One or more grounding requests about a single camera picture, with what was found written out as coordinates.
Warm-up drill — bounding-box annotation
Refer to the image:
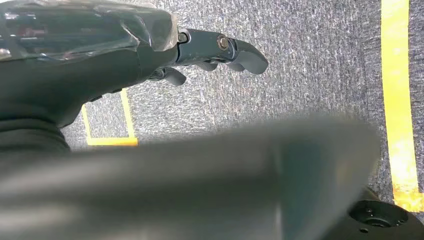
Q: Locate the small yellow floor tape square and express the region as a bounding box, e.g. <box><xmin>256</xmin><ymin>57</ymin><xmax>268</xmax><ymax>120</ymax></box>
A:
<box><xmin>81</xmin><ymin>88</ymin><xmax>139</xmax><ymax>147</ymax></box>

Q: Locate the black robot foot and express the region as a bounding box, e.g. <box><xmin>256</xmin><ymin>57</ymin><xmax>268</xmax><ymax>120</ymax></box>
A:
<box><xmin>326</xmin><ymin>187</ymin><xmax>424</xmax><ymax>240</ymax></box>

